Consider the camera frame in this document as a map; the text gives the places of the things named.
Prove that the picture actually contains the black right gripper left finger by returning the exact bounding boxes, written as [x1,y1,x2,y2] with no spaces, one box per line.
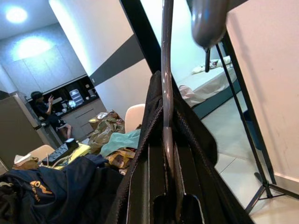
[112,72,169,224]

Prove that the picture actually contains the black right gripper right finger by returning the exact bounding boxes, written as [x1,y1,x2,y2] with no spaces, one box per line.
[174,109,234,224]

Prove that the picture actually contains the navy t-shirt with yellow logo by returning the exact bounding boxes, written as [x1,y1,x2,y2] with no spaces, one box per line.
[0,155,127,224]

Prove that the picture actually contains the grey plastic hanger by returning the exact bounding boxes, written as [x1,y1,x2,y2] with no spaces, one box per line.
[160,0,230,196]

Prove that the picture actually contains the teal cloth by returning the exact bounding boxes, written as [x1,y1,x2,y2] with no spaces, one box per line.
[100,129,142,157]

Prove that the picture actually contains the black tripod stand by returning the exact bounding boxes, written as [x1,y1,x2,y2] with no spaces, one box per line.
[216,38,299,214]

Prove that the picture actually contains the pale yellow pad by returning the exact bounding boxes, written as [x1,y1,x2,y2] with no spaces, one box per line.
[46,142,91,170]

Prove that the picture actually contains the black power strip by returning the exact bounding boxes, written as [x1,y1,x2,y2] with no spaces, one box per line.
[42,139,79,165]

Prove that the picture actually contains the white bed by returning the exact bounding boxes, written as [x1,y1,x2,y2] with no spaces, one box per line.
[178,57,241,112]

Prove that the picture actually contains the small white drawer box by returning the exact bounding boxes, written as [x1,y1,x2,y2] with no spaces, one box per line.
[69,88,85,107]

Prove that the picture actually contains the brown cup with white lid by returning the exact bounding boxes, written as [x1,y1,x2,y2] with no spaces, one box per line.
[14,153,39,170]

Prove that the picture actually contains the person in dark clothes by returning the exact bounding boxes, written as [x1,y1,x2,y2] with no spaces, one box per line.
[30,91,73,140]

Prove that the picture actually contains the grey refrigerator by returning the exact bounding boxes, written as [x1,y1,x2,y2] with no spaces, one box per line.
[0,93,49,170]

